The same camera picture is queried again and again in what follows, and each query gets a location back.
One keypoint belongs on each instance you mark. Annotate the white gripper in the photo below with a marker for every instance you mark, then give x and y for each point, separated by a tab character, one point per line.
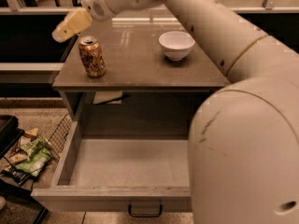
93	1

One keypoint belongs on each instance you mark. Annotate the orange soda can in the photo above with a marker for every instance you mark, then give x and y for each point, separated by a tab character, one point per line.
90	53

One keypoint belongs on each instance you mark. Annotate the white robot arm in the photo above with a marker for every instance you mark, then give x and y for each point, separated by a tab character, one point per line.
243	146

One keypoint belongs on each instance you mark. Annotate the grey cabinet with counter top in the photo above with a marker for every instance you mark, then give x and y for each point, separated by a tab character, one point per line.
134	60

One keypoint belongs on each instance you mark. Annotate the open grey top drawer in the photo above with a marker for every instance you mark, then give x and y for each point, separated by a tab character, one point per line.
97	173

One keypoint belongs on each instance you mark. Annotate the white paper label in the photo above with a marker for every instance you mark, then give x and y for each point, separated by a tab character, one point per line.
109	97

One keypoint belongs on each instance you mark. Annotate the white ceramic bowl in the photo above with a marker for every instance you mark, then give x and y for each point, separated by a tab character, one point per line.
176	45

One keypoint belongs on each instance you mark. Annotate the black bin at left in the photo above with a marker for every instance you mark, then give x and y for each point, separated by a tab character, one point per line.
10	133

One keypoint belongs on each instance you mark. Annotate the green snack bag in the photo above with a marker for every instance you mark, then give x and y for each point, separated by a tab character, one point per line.
38	155

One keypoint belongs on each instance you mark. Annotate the black wire basket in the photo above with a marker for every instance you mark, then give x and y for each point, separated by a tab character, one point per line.
59	136

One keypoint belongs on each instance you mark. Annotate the black drawer handle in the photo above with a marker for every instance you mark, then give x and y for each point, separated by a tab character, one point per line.
145	211

